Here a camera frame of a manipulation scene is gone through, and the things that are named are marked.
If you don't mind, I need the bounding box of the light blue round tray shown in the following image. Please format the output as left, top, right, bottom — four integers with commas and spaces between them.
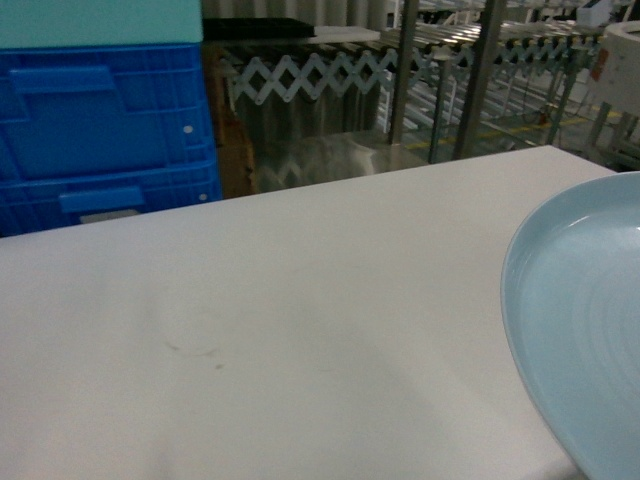
501, 172, 639, 479

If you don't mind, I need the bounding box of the blue crate top right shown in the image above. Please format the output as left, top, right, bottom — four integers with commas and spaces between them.
1, 43, 215, 181

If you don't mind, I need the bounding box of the blue crate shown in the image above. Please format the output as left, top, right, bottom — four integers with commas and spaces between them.
1, 165, 222, 237
1, 43, 215, 181

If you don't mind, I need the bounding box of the expandable roller conveyor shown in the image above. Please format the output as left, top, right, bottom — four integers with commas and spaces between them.
219, 4, 616, 166

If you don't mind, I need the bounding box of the blue crate bottom right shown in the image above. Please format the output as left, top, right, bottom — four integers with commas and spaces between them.
1, 165, 222, 237

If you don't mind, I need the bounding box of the teal foam box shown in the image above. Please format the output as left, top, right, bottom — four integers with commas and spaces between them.
1, 0, 203, 49

